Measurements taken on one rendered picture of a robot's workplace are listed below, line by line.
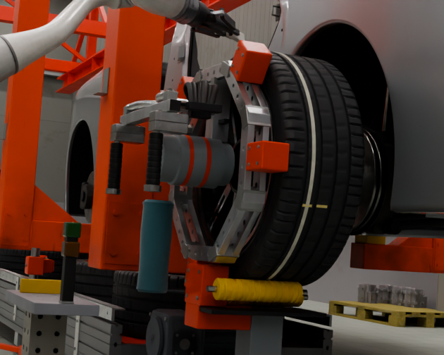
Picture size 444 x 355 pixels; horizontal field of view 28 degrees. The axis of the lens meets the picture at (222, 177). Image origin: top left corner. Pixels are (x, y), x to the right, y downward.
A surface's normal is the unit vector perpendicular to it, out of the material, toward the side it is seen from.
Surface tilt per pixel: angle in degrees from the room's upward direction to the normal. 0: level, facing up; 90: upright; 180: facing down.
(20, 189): 90
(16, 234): 90
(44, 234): 90
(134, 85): 90
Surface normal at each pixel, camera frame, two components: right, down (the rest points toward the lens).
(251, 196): 0.40, -0.04
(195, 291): -0.91, -0.09
